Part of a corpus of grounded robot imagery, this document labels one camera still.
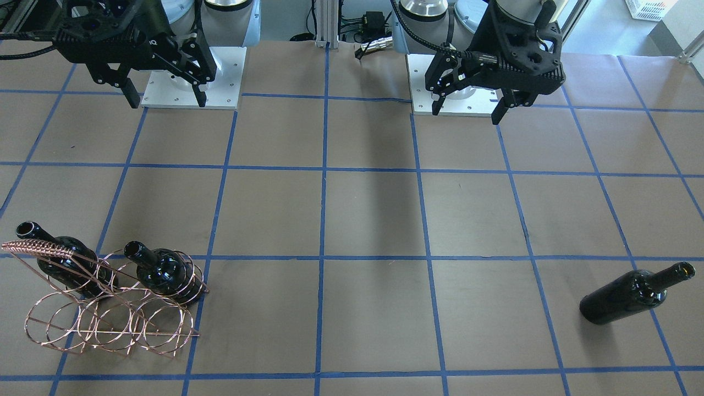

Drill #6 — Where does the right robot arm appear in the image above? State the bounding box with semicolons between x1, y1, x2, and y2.
51;1;261;110

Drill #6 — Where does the dark bottle in basket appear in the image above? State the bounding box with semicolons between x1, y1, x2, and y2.
123;240;207;306
15;221;112;299

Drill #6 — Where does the copper wire wine basket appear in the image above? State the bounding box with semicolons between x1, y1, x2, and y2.
2;240;200;358

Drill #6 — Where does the dark green wine bottle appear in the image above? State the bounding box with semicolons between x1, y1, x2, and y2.
579;262;696;326

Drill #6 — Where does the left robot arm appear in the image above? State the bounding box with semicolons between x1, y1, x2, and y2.
390;1;566;124

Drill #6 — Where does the black power adapter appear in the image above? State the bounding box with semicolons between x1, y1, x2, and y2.
362;11;386;35

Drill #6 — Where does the white plastic crate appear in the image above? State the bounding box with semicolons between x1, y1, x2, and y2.
624;0;677;22

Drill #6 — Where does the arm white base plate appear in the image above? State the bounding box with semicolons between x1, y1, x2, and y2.
406;53;499;117
140;47;248;111

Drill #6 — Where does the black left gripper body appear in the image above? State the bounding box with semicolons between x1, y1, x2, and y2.
468;1;566;93

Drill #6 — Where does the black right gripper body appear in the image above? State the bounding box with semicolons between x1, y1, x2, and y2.
52;1;183;70

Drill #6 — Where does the dark bottle in basket inner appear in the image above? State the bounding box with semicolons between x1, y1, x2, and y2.
123;240;207;306

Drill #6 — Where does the aluminium frame post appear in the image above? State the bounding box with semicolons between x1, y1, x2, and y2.
313;0;341;52

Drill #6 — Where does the dark bottle in basket outer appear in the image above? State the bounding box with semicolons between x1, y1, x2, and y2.
15;221;112;299

